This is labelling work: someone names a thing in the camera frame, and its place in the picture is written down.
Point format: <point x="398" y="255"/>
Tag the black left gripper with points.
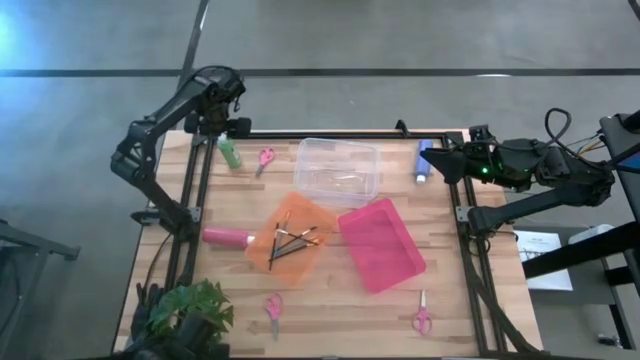
<point x="235" y="127"/>

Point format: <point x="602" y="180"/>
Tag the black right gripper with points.
<point x="482" y="160"/>

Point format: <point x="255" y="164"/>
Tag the green paint bottle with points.
<point x="230" y="155"/>

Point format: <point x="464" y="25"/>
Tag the blue paint bottle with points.
<point x="424" y="172"/>

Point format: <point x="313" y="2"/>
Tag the magenta paint bottle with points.
<point x="225" y="236"/>

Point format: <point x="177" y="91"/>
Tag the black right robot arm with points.
<point x="550" y="165"/>

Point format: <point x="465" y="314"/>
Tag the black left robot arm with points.
<point x="165" y="112"/>

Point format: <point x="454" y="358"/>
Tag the pink plastic bin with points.
<point x="380" y="245"/>

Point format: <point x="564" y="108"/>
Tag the clear plastic bin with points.
<point x="335" y="170"/>

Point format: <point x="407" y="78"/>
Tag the white paper sheet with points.
<point x="542" y="242"/>

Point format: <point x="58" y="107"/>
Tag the black side desk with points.
<point x="575" y="252"/>

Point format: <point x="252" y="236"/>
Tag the white box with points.
<point x="590" y="234"/>

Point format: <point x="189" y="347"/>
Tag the orange plastic bin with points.
<point x="300" y="272"/>

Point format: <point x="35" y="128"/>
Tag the green artificial plant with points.
<point x="190" y="305"/>

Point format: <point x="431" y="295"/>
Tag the black metal stand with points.
<point x="30" y="243"/>

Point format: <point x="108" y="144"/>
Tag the small black floor device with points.
<point x="610" y="341"/>

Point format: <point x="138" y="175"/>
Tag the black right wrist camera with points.
<point x="481" y="134"/>

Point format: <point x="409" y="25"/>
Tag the black aluminium rig frame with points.
<point x="325" y="135"/>

